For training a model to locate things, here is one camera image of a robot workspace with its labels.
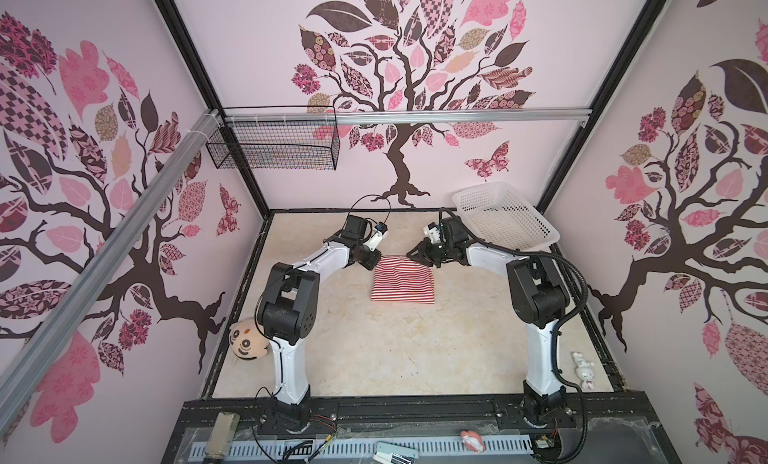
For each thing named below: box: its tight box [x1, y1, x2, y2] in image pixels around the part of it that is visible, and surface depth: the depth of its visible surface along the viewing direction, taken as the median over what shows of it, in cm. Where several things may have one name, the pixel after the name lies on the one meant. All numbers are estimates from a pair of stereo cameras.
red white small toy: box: [460, 430, 486, 453], surface depth 67 cm
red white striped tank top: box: [371, 255, 435, 303], surface depth 97 cm
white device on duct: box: [372, 441, 419, 464], surface depth 68 cm
